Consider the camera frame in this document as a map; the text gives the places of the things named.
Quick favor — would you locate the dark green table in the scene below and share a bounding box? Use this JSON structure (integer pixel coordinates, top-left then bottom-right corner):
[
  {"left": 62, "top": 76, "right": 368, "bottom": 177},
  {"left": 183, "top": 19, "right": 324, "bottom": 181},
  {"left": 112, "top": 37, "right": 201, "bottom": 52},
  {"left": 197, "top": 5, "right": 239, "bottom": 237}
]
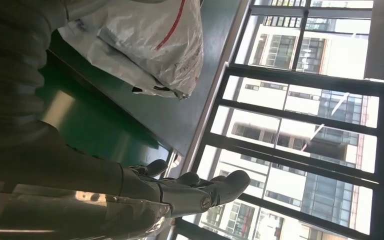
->
[{"left": 47, "top": 0, "right": 243, "bottom": 157}]

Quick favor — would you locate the pale building outside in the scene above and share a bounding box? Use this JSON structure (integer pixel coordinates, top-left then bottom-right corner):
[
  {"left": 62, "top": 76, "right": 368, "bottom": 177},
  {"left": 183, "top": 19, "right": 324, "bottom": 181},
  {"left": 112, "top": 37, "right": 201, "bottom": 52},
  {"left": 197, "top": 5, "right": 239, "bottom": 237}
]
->
[{"left": 178, "top": 0, "right": 384, "bottom": 240}]

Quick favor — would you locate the black window frame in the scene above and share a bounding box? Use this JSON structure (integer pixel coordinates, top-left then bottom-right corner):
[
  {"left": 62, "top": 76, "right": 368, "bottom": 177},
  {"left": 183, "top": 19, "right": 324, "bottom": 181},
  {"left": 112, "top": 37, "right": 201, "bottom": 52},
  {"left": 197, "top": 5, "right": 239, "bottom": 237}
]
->
[{"left": 173, "top": 0, "right": 384, "bottom": 240}]

